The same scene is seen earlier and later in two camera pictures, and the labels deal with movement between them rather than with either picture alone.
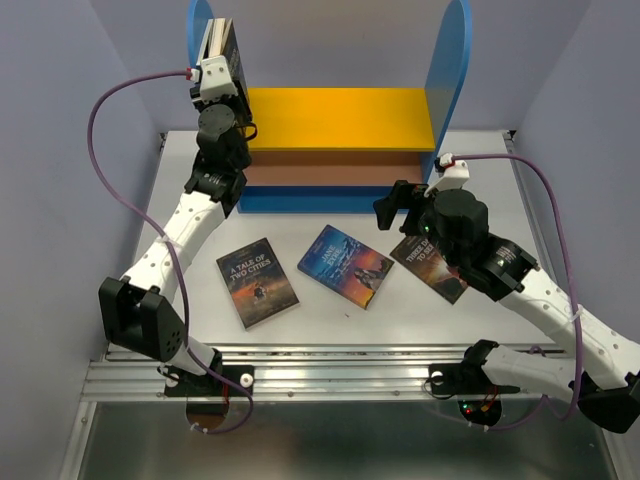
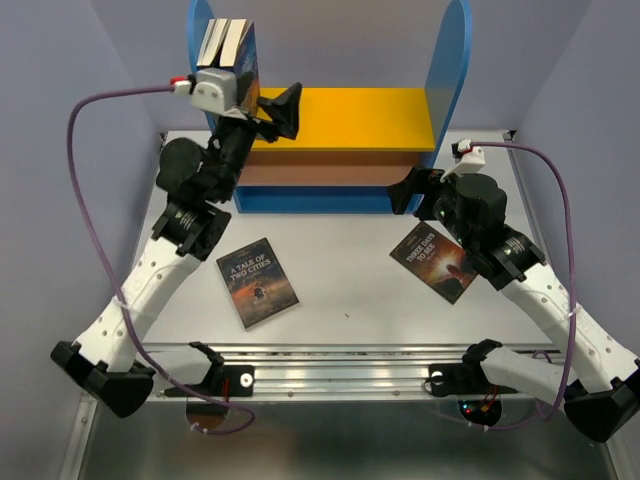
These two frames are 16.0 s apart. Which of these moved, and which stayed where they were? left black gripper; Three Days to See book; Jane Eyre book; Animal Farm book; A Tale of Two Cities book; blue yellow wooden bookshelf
Moved: left black gripper; Jane Eyre book
Stayed: A Tale of Two Cities book; Three Days to See book; Animal Farm book; blue yellow wooden bookshelf
